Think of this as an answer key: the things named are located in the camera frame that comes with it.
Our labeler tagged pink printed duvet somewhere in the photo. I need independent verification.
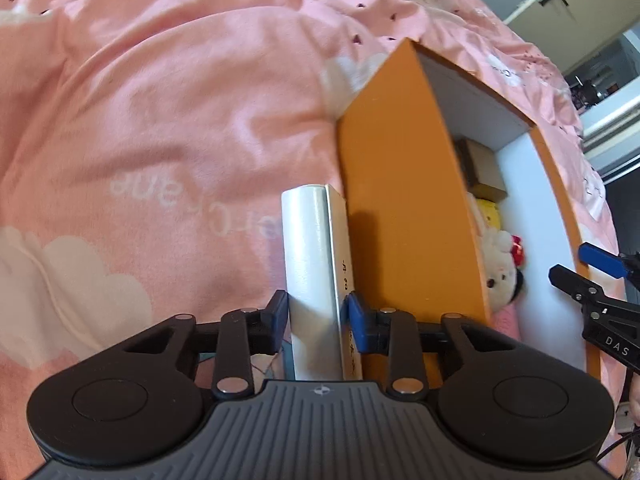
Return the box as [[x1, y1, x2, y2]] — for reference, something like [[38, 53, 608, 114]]
[[0, 0, 632, 391]]

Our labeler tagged orange cardboard storage box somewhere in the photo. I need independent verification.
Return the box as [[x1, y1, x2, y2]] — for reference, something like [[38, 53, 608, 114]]
[[337, 40, 603, 377]]

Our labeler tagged white long box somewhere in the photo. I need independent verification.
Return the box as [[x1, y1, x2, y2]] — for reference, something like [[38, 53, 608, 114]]
[[281, 184, 362, 380]]

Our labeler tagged yellow plush toy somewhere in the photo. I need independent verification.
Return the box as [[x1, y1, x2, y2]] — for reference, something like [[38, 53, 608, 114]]
[[475, 198, 502, 231]]

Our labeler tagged brown cardboard box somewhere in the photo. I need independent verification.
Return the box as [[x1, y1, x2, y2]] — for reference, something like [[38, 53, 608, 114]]
[[454, 138, 508, 203]]

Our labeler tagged white black dog plush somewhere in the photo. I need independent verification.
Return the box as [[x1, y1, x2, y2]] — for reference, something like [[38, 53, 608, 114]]
[[466, 194, 527, 313]]

